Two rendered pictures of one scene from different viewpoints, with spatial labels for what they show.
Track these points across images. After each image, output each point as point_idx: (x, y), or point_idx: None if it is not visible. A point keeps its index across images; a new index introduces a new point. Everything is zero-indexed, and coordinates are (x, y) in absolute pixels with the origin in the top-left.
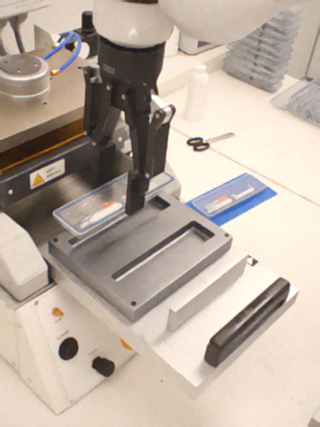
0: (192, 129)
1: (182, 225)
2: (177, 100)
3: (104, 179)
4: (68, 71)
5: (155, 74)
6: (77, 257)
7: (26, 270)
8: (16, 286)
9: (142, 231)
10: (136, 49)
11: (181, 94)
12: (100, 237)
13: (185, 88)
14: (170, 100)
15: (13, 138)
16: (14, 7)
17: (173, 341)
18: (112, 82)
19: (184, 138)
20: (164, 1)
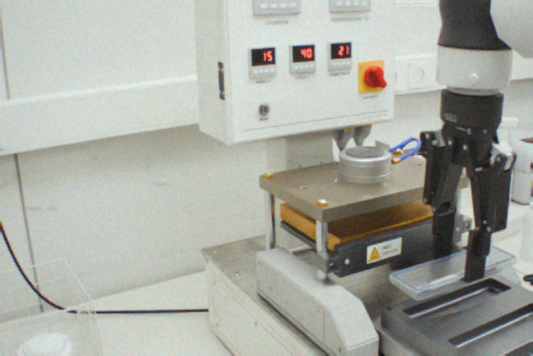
0: (528, 267)
1: (523, 305)
2: (511, 244)
3: (443, 251)
4: (407, 166)
5: (495, 122)
6: (412, 323)
7: (357, 336)
8: (345, 350)
9: (482, 306)
10: (476, 97)
11: (515, 239)
12: (435, 313)
13: (520, 234)
14: (504, 244)
15: (355, 207)
16: (360, 117)
17: None
18: (453, 137)
19: (521, 275)
20: (501, 23)
